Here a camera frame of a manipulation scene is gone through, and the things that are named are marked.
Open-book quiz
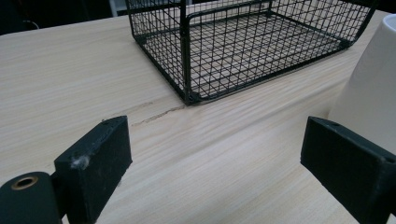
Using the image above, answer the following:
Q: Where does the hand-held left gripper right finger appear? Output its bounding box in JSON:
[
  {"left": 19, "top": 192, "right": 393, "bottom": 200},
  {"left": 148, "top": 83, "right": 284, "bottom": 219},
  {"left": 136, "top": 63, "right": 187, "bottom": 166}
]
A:
[{"left": 300, "top": 116, "right": 396, "bottom": 224}]

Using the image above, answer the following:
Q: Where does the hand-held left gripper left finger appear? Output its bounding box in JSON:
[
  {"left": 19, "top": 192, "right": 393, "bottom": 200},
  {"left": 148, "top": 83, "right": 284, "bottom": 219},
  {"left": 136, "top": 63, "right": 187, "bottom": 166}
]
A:
[{"left": 53, "top": 115, "right": 134, "bottom": 224}]

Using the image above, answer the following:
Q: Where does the white cup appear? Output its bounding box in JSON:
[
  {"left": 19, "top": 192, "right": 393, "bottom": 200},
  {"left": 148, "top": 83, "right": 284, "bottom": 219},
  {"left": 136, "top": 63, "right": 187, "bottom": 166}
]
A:
[{"left": 327, "top": 13, "right": 396, "bottom": 155}]

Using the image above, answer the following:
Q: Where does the black wire mesh basket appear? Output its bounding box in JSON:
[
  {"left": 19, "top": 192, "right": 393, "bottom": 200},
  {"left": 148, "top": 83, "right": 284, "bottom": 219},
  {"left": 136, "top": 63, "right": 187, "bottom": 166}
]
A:
[{"left": 125, "top": 0, "right": 377, "bottom": 105}]

